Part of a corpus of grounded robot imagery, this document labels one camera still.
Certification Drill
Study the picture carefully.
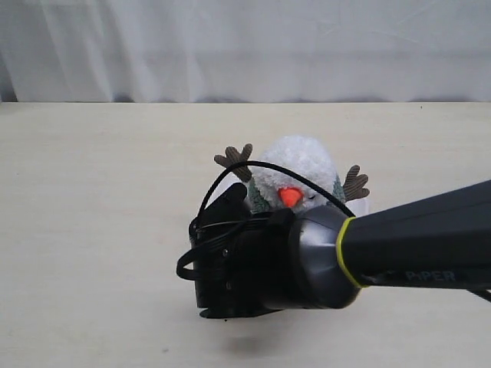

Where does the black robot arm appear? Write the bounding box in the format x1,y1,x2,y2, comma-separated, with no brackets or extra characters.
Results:
177,182,490,319

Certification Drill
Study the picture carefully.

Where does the white plush snowman toy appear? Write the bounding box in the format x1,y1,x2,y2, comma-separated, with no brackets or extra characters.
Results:
211,135,370,212

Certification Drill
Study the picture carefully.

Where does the black camera cable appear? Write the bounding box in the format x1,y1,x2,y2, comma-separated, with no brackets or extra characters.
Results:
176,160,358,283

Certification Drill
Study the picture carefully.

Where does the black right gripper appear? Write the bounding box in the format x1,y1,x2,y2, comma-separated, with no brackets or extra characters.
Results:
189,212,292,318

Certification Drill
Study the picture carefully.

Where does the green fuzzy scarf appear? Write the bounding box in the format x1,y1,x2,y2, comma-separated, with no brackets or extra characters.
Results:
248,176,346,212

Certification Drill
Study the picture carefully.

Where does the white plastic tray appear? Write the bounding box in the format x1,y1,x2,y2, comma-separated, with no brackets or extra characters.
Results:
345,196,371,217

